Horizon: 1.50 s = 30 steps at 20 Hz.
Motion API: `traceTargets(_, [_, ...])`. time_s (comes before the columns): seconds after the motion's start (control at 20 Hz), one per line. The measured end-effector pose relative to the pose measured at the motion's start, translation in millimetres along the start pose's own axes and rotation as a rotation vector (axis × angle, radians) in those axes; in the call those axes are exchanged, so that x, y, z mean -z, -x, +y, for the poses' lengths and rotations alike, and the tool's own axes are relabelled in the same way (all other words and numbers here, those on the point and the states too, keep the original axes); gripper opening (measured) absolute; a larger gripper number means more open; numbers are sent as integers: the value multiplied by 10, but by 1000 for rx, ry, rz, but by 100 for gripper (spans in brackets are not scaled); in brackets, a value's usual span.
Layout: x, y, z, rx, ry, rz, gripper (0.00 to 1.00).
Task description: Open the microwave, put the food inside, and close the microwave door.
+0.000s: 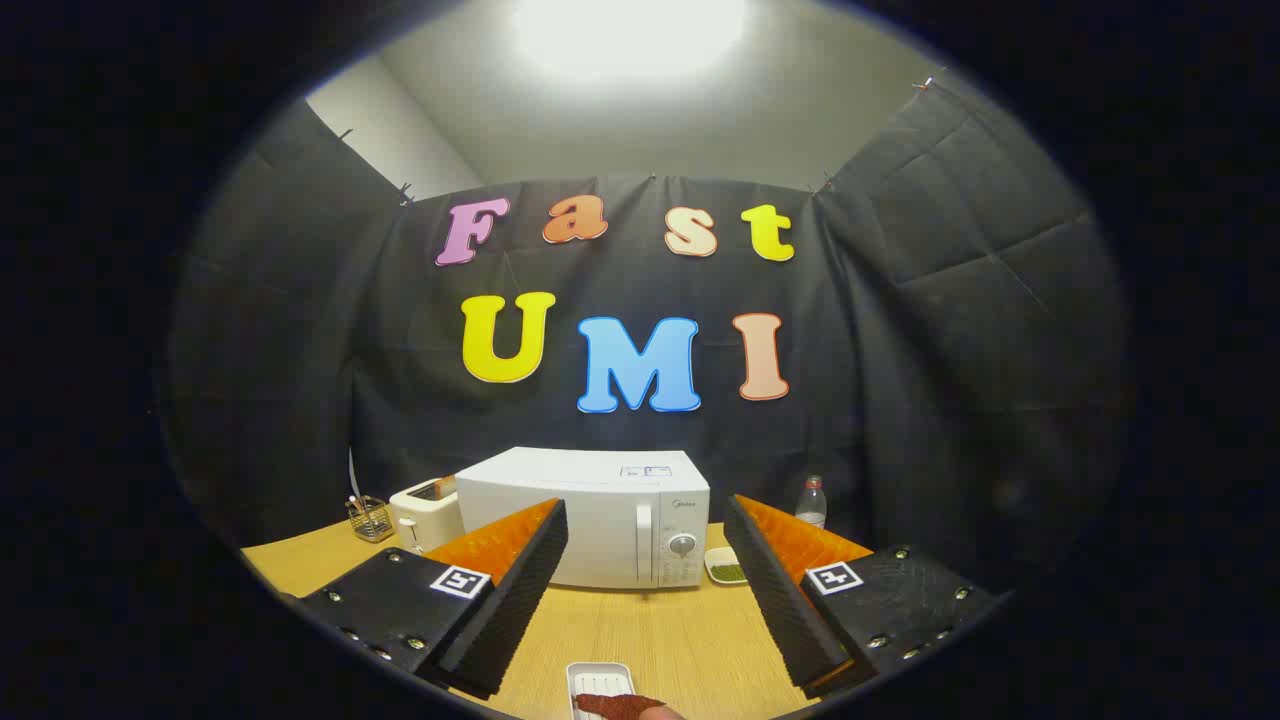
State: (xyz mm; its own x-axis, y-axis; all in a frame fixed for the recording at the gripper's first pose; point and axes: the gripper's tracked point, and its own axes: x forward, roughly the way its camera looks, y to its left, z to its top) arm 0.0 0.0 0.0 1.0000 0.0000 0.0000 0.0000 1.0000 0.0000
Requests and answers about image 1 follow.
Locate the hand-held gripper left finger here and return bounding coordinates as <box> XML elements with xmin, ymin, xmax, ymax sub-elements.
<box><xmin>298</xmin><ymin>498</ymin><xmax>569</xmax><ymax>701</ymax></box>

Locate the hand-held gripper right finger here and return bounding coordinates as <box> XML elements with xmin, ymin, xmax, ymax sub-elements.
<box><xmin>722</xmin><ymin>493</ymin><xmax>1001</xmax><ymax>701</ymax></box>

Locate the white toaster oven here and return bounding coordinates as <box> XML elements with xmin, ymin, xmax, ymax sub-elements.
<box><xmin>455</xmin><ymin>447</ymin><xmax>712</xmax><ymax>590</ymax></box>

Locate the red-brown meat slice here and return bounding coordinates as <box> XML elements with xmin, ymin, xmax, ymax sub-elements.
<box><xmin>574</xmin><ymin>692</ymin><xmax>669</xmax><ymax>720</ymax></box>

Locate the white pop-up toaster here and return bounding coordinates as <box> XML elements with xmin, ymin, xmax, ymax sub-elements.
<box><xmin>389</xmin><ymin>476</ymin><xmax>466</xmax><ymax>554</ymax></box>

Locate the white divided dish of beans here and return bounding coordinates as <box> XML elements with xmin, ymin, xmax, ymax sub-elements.
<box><xmin>704</xmin><ymin>546</ymin><xmax>749</xmax><ymax>587</ymax></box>

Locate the clear plastic water bottle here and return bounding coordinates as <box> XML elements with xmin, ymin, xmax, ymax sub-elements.
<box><xmin>795</xmin><ymin>475</ymin><xmax>829</xmax><ymax>531</ymax></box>

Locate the small white rectangular tray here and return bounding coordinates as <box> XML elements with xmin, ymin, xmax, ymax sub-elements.
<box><xmin>566</xmin><ymin>661</ymin><xmax>637</xmax><ymax>720</ymax></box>

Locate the wire mesh utensil basket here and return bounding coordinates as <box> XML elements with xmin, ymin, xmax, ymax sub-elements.
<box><xmin>345</xmin><ymin>495</ymin><xmax>395</xmax><ymax>543</ymax></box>

